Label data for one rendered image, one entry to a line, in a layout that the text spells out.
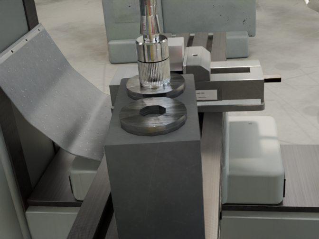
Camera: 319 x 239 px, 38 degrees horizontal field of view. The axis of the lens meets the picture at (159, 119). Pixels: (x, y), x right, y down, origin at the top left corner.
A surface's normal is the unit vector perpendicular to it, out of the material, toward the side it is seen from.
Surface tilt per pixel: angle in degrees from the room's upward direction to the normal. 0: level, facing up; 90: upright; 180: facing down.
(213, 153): 0
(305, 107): 0
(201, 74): 90
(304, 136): 0
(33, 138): 90
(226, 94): 90
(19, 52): 63
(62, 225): 90
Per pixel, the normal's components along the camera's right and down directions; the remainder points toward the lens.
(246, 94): -0.11, 0.46
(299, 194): -0.08, -0.89
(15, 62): 0.84, -0.40
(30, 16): 0.99, 0.00
